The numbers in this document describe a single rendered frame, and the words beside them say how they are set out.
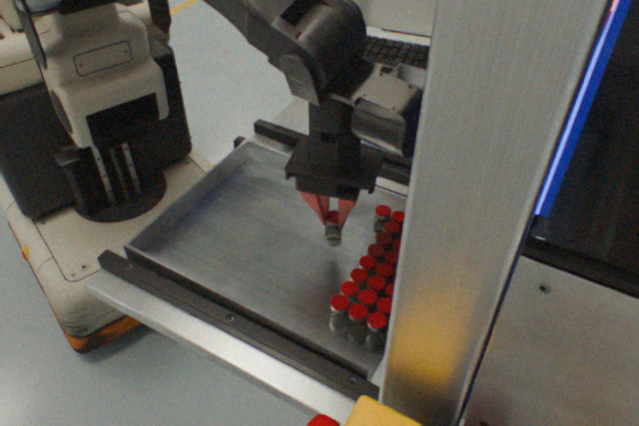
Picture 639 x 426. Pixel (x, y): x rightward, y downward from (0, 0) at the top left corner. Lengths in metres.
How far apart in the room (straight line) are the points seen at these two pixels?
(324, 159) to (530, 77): 0.37
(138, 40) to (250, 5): 0.83
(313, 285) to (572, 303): 0.42
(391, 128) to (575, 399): 0.27
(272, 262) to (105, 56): 0.74
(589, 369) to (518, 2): 0.21
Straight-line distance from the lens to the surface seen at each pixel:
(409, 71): 1.06
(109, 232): 1.70
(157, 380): 1.69
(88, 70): 1.31
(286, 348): 0.61
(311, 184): 0.61
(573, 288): 0.31
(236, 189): 0.82
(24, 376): 1.83
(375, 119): 0.52
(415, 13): 1.41
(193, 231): 0.77
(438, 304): 0.36
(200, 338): 0.66
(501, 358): 0.37
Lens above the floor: 1.42
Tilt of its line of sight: 42 degrees down
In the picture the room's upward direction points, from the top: straight up
